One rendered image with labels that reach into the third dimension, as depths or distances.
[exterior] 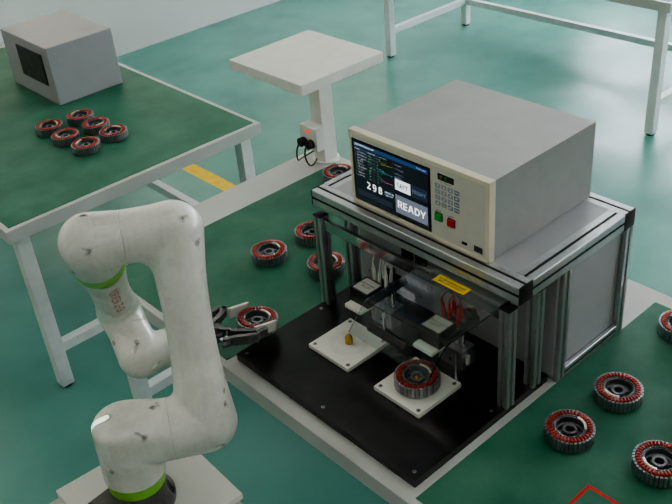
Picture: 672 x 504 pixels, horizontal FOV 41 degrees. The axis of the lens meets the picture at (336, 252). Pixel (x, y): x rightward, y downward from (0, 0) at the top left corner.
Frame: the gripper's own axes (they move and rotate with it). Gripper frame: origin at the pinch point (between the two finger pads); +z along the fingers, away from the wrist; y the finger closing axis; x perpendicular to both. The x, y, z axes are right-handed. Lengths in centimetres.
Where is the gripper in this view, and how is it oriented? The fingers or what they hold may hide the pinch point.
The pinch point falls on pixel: (256, 317)
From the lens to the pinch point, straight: 237.6
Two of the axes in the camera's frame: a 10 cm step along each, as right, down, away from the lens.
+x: 0.9, -9.1, -4.1
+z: 7.4, -2.2, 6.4
